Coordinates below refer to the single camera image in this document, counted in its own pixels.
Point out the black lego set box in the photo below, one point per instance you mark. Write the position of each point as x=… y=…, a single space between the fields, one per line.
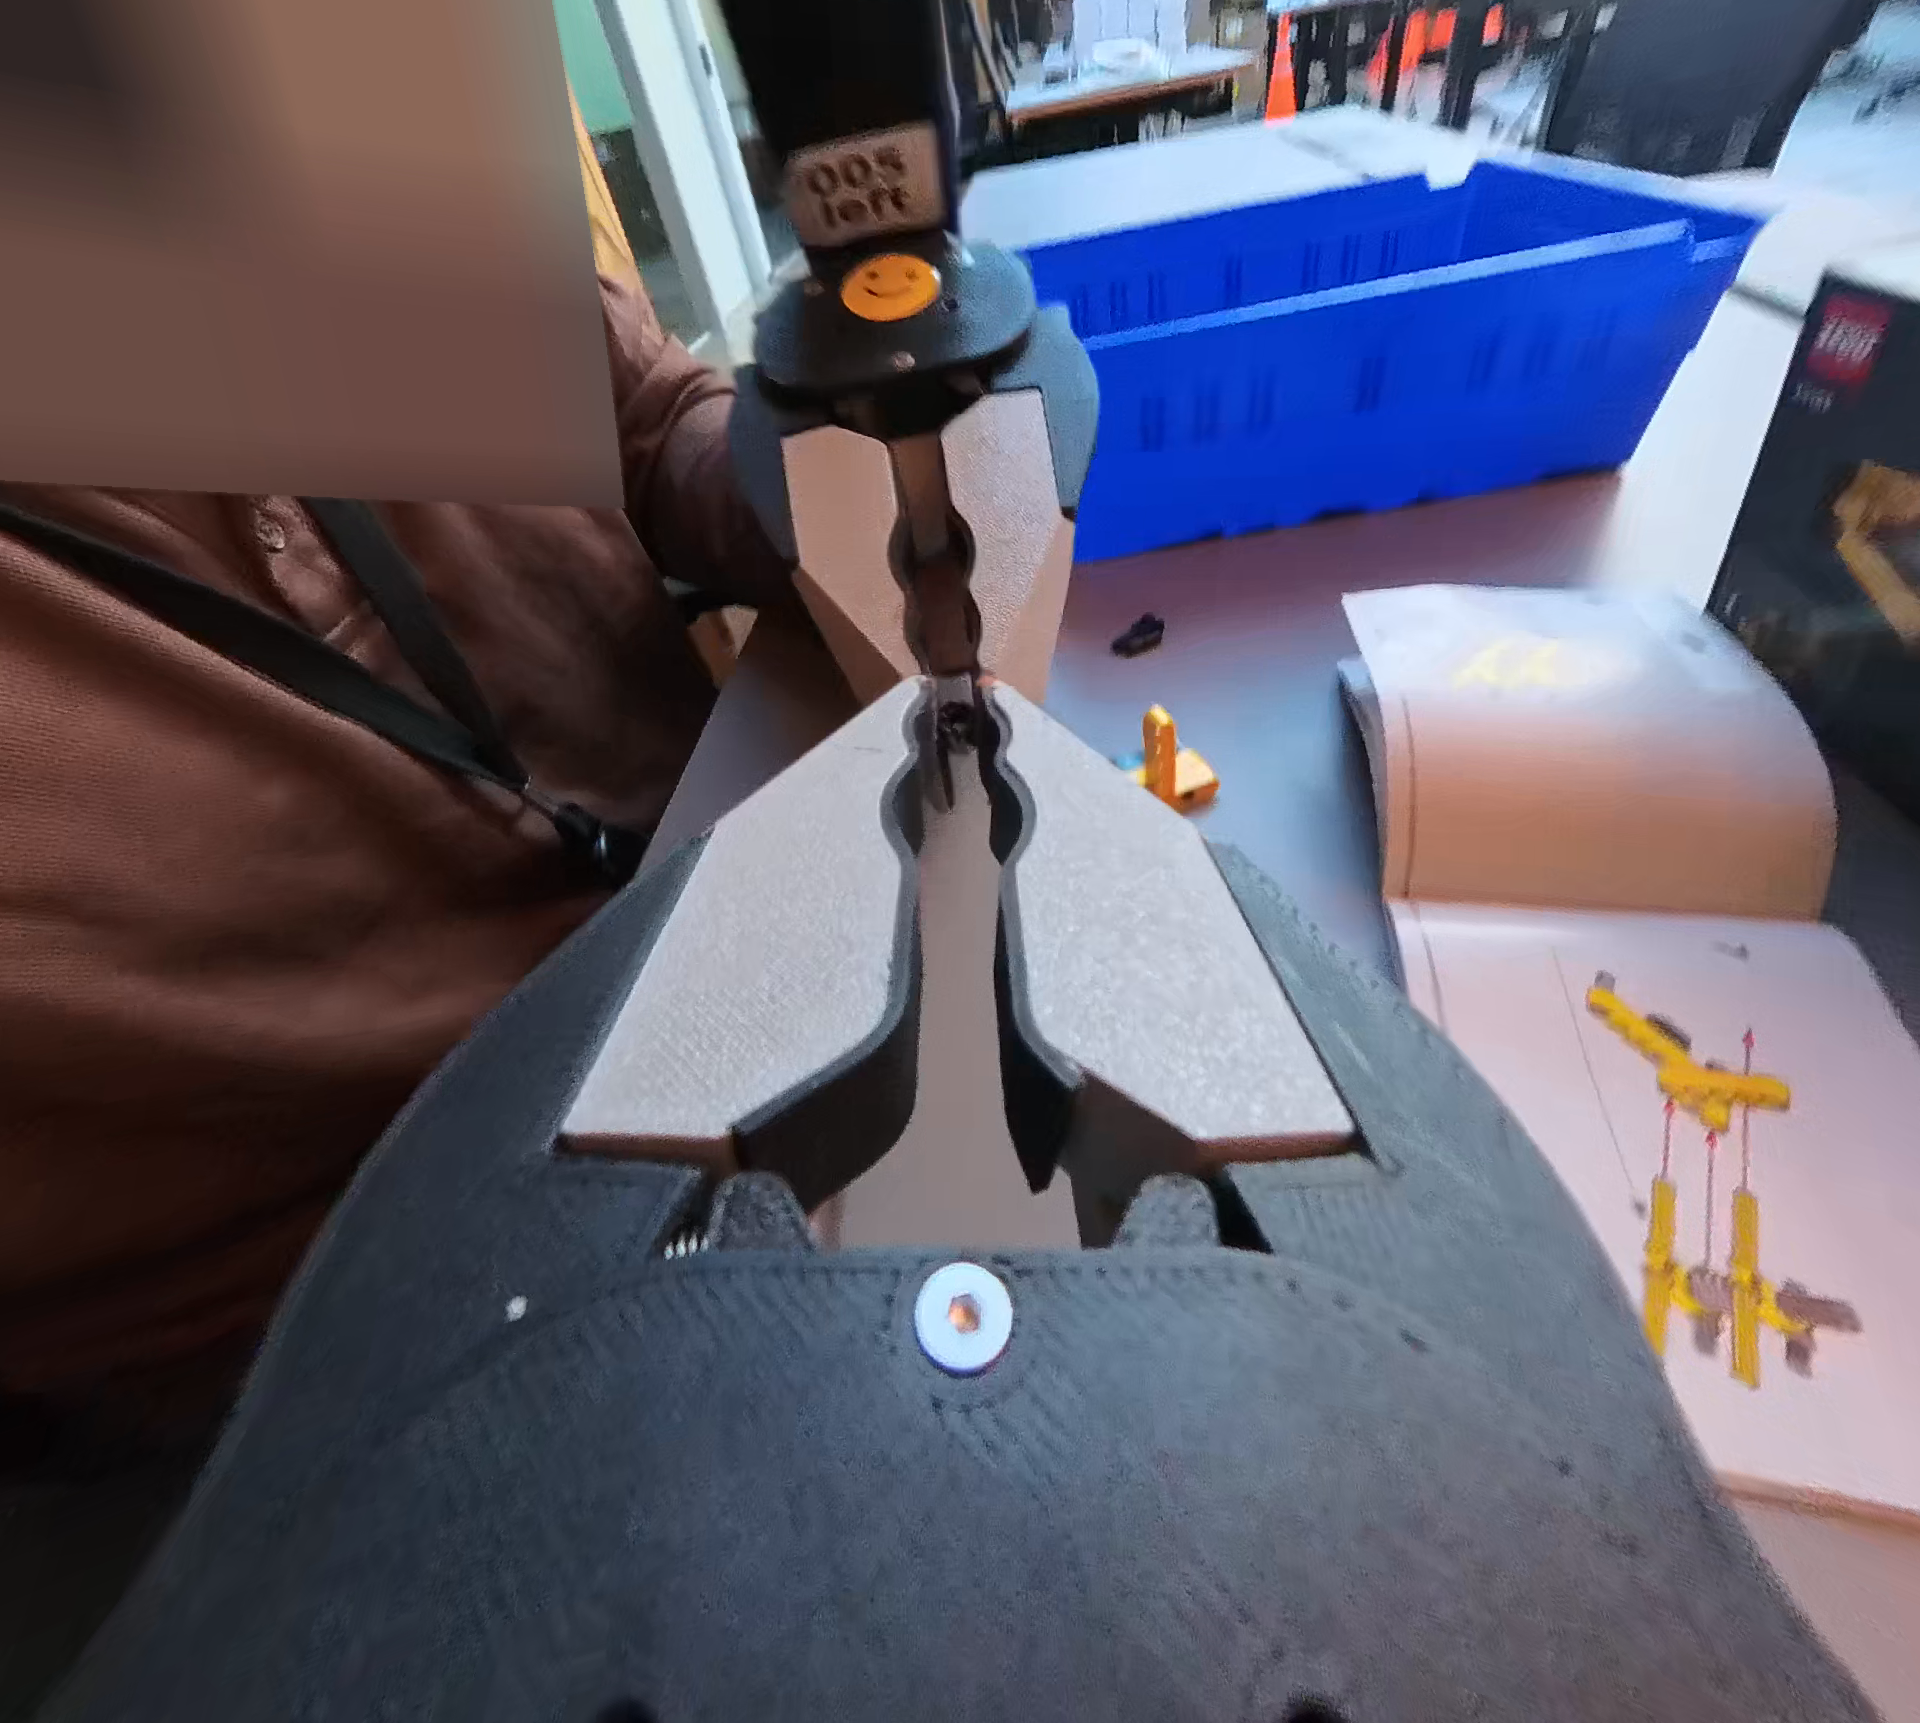
x=1838 y=524

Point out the lego instruction booklet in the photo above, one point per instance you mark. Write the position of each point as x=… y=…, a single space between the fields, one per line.
x=1591 y=764

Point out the orange traffic cone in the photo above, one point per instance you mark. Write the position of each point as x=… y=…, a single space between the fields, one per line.
x=1281 y=72

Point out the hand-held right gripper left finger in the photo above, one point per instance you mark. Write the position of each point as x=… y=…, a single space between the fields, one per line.
x=765 y=958

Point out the white door frame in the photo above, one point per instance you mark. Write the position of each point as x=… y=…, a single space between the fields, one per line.
x=661 y=42

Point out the person's brown shirt torso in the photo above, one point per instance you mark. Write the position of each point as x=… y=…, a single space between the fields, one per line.
x=224 y=928

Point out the person's left forearm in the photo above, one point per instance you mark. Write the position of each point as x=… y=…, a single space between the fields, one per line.
x=675 y=448

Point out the white background table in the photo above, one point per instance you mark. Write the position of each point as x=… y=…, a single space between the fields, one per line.
x=1125 y=72

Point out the yellow lego assembly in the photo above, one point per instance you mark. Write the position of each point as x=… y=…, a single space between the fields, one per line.
x=1170 y=764

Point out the small black lego pin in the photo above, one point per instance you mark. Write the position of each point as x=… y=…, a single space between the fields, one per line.
x=955 y=740

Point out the blue plastic bin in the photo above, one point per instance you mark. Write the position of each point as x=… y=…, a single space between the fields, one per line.
x=1351 y=372

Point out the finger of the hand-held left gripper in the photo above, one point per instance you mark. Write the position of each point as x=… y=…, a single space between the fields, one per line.
x=1021 y=524
x=841 y=538

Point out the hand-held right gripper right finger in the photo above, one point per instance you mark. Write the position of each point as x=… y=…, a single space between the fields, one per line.
x=1170 y=988

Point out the small dark lego piece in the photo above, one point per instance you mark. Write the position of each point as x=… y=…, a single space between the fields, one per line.
x=1140 y=636

